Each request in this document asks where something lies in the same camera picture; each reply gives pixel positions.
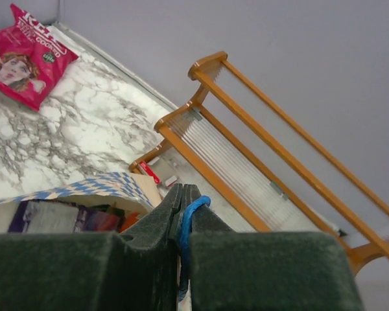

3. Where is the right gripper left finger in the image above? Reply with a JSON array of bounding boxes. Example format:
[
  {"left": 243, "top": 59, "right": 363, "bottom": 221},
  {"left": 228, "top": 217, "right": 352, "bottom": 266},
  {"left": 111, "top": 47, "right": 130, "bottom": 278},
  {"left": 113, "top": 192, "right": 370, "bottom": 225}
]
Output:
[{"left": 0, "top": 185, "right": 183, "bottom": 310}]

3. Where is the wooden rack shelf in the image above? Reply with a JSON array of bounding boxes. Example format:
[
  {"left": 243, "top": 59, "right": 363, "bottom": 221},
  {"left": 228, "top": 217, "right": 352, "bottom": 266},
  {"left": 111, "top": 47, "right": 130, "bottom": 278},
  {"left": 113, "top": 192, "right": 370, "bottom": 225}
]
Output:
[{"left": 129, "top": 51, "right": 389, "bottom": 272}]

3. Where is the blue checkered paper bag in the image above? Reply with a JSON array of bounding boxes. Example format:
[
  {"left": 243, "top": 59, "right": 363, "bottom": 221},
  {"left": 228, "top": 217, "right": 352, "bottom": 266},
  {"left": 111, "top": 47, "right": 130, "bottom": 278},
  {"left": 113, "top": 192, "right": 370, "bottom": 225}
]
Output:
[{"left": 0, "top": 171, "right": 211, "bottom": 311}]

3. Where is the pink chips bag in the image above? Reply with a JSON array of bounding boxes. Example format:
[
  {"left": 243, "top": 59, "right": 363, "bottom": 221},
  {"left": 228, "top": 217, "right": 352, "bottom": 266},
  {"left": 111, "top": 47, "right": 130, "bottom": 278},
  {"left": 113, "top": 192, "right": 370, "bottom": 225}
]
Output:
[{"left": 0, "top": 4, "right": 78, "bottom": 111}]

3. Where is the purple snack packet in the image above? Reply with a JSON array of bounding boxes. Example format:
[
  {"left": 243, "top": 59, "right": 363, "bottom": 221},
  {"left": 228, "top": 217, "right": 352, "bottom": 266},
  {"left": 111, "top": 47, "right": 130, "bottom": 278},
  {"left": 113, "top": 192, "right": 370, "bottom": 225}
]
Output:
[{"left": 8, "top": 200, "right": 80, "bottom": 234}]

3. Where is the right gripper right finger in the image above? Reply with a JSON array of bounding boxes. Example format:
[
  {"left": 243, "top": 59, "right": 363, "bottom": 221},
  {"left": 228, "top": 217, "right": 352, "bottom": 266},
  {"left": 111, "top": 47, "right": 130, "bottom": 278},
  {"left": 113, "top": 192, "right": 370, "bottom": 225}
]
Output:
[{"left": 181, "top": 185, "right": 364, "bottom": 310}]

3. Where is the small white red box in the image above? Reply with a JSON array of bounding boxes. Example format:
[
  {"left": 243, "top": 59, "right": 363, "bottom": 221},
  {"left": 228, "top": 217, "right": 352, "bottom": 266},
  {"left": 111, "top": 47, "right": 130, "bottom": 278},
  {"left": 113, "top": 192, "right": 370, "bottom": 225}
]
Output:
[{"left": 163, "top": 175, "right": 178, "bottom": 188}]

